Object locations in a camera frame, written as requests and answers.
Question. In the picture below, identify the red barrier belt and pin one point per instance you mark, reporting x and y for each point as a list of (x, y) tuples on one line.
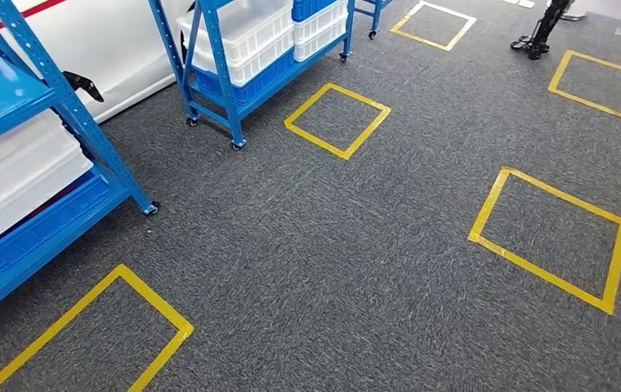
[(34, 8)]

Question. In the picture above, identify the black tripod stand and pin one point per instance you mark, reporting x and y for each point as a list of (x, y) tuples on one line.
[(538, 38)]

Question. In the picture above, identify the yellow floor tape square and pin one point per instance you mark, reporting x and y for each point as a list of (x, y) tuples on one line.
[(170, 319), (310, 138)]

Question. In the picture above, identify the white car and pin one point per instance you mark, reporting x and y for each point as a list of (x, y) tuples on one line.
[(115, 54)]

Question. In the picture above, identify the blue plastic crate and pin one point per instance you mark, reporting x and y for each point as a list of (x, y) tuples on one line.
[(310, 8), (256, 84), (45, 227)]

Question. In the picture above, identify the blue wheeled shelf rack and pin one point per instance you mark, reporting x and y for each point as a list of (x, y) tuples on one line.
[(224, 81), (376, 13)]

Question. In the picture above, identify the white plastic crate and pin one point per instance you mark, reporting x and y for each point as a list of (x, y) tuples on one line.
[(18, 173), (245, 32), (318, 32)]

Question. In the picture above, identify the blue steel shelf rack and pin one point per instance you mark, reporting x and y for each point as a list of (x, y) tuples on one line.
[(2, 92)]

